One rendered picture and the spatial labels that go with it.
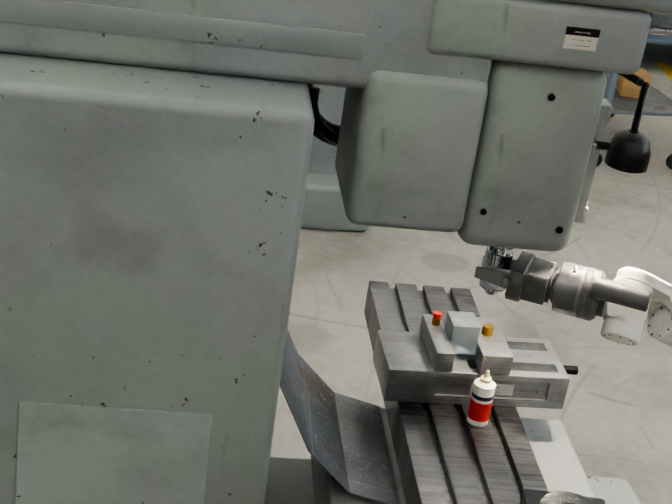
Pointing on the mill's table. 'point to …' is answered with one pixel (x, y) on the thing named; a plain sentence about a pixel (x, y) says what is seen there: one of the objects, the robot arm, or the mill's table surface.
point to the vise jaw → (492, 351)
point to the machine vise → (464, 370)
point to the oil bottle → (481, 400)
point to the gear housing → (541, 33)
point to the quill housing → (532, 155)
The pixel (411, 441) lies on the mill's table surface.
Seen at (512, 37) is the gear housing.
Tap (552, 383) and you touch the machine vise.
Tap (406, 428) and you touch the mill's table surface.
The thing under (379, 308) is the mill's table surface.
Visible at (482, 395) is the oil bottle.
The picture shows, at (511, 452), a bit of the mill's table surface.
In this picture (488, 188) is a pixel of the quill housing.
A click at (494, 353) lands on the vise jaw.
